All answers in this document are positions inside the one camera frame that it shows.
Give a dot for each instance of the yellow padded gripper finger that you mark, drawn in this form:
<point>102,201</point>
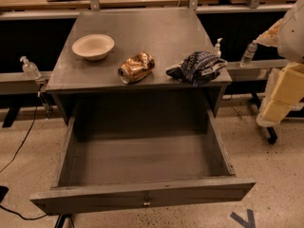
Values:
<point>284,90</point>

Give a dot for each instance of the blue chip bag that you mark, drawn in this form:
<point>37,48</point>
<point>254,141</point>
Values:
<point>198,69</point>

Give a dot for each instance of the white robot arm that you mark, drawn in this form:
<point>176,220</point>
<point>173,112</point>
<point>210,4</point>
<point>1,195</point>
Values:
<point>287,35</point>

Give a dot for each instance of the open grey top drawer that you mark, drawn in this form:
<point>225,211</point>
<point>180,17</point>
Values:
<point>109,165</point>

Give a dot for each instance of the black table leg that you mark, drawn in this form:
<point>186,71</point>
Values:
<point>266,124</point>

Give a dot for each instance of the clear plastic water bottle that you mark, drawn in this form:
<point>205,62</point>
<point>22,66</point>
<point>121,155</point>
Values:
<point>248,54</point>

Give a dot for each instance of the small white pump bottle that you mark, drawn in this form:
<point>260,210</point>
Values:
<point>217,47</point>

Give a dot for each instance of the crushed gold can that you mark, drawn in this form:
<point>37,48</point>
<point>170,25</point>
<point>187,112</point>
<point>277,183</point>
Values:
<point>136,68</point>

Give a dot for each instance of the white paper bowl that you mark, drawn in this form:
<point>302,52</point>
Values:
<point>93,47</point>

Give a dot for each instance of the left hand sanitizer bottle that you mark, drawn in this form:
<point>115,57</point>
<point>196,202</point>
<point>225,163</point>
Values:
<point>30,69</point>

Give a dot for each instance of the grey metal rail shelf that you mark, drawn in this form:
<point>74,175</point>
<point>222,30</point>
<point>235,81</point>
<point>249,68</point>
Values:
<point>16,83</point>

